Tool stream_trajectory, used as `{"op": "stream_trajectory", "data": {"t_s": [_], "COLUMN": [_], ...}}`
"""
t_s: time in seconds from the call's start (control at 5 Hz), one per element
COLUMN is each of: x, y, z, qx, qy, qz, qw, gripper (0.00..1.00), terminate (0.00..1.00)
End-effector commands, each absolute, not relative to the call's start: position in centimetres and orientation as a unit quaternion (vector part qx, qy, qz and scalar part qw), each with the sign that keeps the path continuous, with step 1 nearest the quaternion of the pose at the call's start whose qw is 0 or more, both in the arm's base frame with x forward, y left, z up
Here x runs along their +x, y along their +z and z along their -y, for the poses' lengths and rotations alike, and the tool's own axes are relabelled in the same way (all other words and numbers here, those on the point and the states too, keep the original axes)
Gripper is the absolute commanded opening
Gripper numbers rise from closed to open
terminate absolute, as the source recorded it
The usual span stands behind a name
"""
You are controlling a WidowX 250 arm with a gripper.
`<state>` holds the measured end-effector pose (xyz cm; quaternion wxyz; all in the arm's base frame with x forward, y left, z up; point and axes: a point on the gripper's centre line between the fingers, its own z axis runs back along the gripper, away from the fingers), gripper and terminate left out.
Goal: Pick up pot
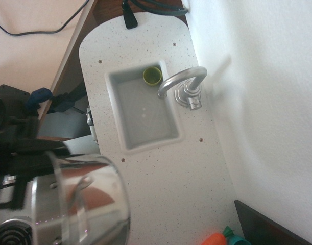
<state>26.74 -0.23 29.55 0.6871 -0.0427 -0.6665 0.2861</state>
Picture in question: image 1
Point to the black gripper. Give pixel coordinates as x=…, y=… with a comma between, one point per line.
x=24, y=156

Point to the stainless steel pot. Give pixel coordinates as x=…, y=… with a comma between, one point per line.
x=82, y=201

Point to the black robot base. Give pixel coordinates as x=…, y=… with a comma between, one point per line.
x=12, y=104

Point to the blue clamp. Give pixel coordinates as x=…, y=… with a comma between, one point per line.
x=37, y=97

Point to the left stove burner coil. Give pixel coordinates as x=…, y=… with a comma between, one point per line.
x=16, y=231

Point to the grey sink basin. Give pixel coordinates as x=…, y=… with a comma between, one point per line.
x=143, y=120

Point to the green plastic cup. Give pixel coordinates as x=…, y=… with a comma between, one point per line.
x=152, y=76

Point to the silver toy faucet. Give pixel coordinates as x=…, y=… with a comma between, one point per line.
x=187, y=85

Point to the orange toy carrot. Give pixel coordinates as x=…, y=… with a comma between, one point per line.
x=215, y=239

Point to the teal plastic cup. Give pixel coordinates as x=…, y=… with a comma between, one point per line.
x=232, y=239

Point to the dark board corner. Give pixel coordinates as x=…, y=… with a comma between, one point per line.
x=259, y=229

